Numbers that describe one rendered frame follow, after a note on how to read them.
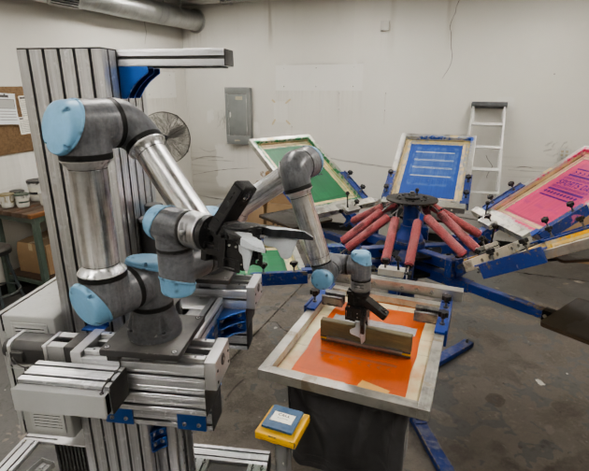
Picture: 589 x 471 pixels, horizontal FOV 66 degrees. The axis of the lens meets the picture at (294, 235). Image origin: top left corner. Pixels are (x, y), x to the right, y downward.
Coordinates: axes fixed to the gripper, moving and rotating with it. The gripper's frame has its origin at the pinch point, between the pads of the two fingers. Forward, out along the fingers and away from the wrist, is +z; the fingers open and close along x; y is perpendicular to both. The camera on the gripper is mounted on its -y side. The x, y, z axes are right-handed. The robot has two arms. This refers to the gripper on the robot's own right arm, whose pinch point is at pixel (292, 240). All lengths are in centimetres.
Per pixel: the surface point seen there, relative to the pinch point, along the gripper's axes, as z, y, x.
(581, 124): 21, -59, -538
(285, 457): -23, 78, -41
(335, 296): -46, 50, -112
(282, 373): -36, 62, -57
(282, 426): -23, 66, -38
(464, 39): -109, -145, -500
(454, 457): 5, 145, -175
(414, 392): 4, 62, -77
